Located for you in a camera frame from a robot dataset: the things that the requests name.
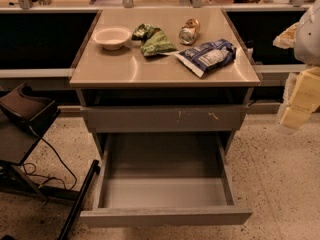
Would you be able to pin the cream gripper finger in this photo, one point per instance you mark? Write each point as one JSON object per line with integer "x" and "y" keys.
{"x": 301, "y": 98}

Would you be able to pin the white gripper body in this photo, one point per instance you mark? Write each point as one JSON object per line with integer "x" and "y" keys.
{"x": 308, "y": 39}

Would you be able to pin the blue chip bag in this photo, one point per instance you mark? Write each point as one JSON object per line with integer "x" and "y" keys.
{"x": 208, "y": 56}

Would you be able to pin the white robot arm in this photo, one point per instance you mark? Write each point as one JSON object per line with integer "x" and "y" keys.
{"x": 307, "y": 42}

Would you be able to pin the closed grey top drawer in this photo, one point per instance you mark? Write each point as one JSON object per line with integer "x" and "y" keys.
{"x": 120, "y": 119}

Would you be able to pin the green chip bag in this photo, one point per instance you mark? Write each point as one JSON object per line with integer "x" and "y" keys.
{"x": 153, "y": 40}

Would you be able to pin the grey drawer cabinet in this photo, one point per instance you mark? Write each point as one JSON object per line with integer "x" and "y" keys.
{"x": 125, "y": 77}

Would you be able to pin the open grey middle drawer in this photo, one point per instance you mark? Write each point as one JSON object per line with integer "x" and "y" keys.
{"x": 164, "y": 179}

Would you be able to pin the crushed gold soda can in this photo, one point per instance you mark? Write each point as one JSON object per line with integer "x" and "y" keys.
{"x": 189, "y": 32}

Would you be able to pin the white bowl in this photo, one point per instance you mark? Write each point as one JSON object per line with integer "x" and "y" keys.
{"x": 111, "y": 38}

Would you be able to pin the black metal leg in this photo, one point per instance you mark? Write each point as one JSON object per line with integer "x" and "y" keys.
{"x": 93, "y": 170}

